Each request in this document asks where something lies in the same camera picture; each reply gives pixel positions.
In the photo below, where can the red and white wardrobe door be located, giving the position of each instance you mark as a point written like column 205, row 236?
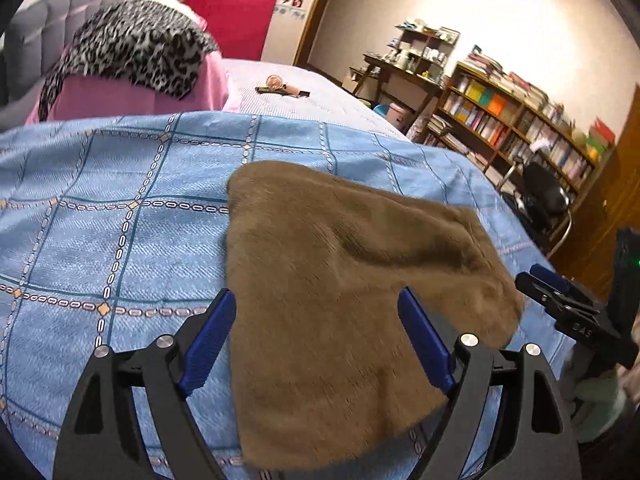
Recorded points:
column 215, row 5

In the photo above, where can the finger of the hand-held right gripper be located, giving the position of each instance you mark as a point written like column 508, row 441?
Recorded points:
column 537, row 295
column 555, row 280

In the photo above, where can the wooden bookshelf with books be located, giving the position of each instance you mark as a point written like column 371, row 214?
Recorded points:
column 510, row 110

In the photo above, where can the green box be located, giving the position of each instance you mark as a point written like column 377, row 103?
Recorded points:
column 595, row 147

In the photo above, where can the blue checked bedspread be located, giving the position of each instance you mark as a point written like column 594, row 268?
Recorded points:
column 100, row 220

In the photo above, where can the wooden desk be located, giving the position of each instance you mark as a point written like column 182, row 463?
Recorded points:
column 400, row 77

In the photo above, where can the red box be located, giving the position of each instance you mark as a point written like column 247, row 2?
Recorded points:
column 602, row 130

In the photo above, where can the wooden door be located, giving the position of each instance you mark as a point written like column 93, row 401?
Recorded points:
column 610, row 200

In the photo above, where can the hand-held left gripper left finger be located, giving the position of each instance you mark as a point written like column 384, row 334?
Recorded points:
column 210, row 345

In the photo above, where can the brown fuzzy towel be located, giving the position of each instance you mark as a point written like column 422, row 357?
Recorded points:
column 360, row 285

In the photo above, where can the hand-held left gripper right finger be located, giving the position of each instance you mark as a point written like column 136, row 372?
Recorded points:
column 425, row 332

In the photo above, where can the lavender bed sheet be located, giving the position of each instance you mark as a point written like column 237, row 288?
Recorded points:
column 320, row 105

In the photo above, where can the blue bin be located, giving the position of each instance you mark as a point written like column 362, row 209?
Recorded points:
column 380, row 109

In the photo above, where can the cluttered wooden shelf unit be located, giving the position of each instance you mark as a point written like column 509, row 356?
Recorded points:
column 425, row 45

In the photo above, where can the flat black object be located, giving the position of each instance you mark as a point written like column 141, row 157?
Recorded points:
column 282, row 91

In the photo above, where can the leopard print cloth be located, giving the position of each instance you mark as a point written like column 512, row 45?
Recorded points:
column 140, row 40

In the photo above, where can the pink round object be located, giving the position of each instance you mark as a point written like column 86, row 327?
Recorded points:
column 274, row 81

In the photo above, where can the black office chair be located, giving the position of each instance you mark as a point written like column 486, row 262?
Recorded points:
column 542, row 195

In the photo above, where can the grey padded headboard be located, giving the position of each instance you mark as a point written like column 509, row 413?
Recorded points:
column 35, row 35

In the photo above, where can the pink bin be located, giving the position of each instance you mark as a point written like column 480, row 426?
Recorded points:
column 398, row 114

